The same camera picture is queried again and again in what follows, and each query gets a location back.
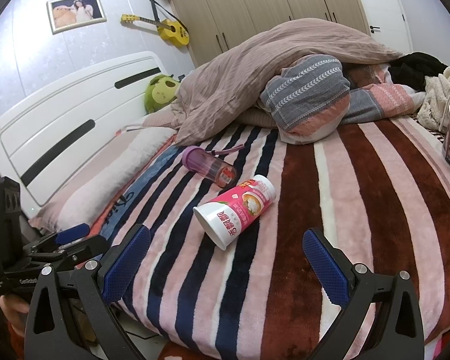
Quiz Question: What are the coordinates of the person's left hand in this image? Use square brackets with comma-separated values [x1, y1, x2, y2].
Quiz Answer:
[0, 295, 31, 340]

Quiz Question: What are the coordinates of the beige duvet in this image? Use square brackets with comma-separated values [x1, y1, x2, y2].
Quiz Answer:
[170, 18, 404, 147]

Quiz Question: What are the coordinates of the pink and white paper cup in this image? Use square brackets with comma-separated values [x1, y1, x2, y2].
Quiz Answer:
[193, 175, 277, 250]

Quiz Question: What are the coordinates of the framed wall poster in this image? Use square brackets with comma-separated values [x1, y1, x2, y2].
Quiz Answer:
[46, 0, 107, 35]

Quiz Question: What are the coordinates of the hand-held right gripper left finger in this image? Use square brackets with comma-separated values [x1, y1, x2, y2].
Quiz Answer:
[23, 224, 162, 360]

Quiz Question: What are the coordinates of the white and pink pillow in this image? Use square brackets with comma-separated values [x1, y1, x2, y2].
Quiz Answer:
[30, 125, 177, 233]

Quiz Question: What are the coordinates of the purple plastic water bottle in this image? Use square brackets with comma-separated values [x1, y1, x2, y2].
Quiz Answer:
[182, 144, 245, 189]

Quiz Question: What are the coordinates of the beige wooden wardrobe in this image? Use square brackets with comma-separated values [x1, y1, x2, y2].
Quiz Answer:
[170, 0, 372, 68]

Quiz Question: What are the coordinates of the black garment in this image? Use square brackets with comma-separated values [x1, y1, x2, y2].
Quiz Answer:
[388, 52, 450, 92]

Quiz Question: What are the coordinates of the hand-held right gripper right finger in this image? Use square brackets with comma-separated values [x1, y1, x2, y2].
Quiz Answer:
[302, 227, 425, 360]

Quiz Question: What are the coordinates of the striped fleece blanket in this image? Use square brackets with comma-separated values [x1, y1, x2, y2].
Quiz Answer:
[94, 116, 450, 360]

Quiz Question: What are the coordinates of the blue printed cloth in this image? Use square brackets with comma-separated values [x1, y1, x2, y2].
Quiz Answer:
[92, 150, 188, 238]

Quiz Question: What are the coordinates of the grey and pink striped quilt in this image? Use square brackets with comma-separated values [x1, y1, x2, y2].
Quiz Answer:
[260, 54, 424, 145]

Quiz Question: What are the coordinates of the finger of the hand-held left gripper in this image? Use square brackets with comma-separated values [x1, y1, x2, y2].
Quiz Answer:
[32, 235, 112, 271]
[22, 223, 91, 258]

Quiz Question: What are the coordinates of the yellow guitar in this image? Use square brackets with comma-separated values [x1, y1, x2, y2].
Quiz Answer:
[121, 14, 190, 47]

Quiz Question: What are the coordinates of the white bed headboard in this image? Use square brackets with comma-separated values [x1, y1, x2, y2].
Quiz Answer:
[0, 50, 179, 220]

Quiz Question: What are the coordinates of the white fluffy garment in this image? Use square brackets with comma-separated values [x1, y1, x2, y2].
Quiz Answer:
[416, 65, 450, 132]

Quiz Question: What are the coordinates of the white door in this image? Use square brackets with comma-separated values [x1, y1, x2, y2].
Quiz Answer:
[347, 0, 413, 55]

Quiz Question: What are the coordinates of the green plush toy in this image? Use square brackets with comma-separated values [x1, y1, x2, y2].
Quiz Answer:
[144, 74, 181, 114]

